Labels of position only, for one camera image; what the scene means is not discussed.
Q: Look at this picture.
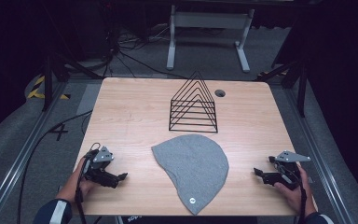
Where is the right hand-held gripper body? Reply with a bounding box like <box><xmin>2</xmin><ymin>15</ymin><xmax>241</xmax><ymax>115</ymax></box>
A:
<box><xmin>262</xmin><ymin>150</ymin><xmax>312</xmax><ymax>191</ymax></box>

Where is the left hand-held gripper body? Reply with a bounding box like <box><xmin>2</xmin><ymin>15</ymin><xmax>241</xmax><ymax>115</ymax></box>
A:
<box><xmin>81</xmin><ymin>145</ymin><xmax>119</xmax><ymax>189</ymax></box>

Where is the person's right hand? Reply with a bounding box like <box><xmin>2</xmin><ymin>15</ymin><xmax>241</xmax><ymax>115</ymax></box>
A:
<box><xmin>273</xmin><ymin>164</ymin><xmax>317</xmax><ymax>216</ymax></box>

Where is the person's left hand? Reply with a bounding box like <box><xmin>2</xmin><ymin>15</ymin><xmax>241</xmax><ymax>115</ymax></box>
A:
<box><xmin>56</xmin><ymin>157</ymin><xmax>99</xmax><ymax>203</ymax></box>

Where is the grey knit beanie hat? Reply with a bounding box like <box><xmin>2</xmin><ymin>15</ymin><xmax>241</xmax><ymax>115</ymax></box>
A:
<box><xmin>151</xmin><ymin>133</ymin><xmax>230</xmax><ymax>217</ymax></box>

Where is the black metal stand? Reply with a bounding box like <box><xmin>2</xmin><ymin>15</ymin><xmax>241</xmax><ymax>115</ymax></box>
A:
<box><xmin>40</xmin><ymin>50</ymin><xmax>104</xmax><ymax>112</ymax></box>
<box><xmin>254</xmin><ymin>59</ymin><xmax>310</xmax><ymax>119</ymax></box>

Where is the yellow black floor tape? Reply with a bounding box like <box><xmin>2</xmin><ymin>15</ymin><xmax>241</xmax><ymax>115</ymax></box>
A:
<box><xmin>26</xmin><ymin>75</ymin><xmax>72</xmax><ymax>101</ymax></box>

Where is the right hand-held gripper cable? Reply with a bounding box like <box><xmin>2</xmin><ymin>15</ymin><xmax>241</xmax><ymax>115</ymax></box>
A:
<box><xmin>296</xmin><ymin>174</ymin><xmax>308</xmax><ymax>224</ymax></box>

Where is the hand-held gripper cable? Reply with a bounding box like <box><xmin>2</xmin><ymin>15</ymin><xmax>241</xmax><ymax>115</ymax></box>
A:
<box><xmin>74</xmin><ymin>167</ymin><xmax>89</xmax><ymax>224</ymax></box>
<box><xmin>296</xmin><ymin>174</ymin><xmax>308</xmax><ymax>224</ymax></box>

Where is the grey metal floor rail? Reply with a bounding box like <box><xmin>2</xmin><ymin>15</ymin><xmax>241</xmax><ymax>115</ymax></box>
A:
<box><xmin>0</xmin><ymin>79</ymin><xmax>69</xmax><ymax>224</ymax></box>
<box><xmin>282</xmin><ymin>87</ymin><xmax>357</xmax><ymax>224</ymax></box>

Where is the left hand-held gripper cable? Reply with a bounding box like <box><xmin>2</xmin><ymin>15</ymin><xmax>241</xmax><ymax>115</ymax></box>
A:
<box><xmin>74</xmin><ymin>167</ymin><xmax>89</xmax><ymax>224</ymax></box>

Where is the black floor cable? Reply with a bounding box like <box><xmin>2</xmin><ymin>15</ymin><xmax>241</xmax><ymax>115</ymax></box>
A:
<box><xmin>16</xmin><ymin>109</ymin><xmax>93</xmax><ymax>224</ymax></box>

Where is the black wire triangular rack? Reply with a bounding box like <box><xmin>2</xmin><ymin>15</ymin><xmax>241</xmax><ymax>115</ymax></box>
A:
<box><xmin>168</xmin><ymin>70</ymin><xmax>219</xmax><ymax>134</ymax></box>

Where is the bundle of black cables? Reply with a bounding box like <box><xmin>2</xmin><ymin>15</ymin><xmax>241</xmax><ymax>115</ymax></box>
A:
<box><xmin>101</xmin><ymin>21</ymin><xmax>189</xmax><ymax>80</ymax></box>

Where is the white metal table frame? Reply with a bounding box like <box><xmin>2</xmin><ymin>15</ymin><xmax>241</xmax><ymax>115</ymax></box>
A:
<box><xmin>166</xmin><ymin>4</ymin><xmax>256</xmax><ymax>74</ymax></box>

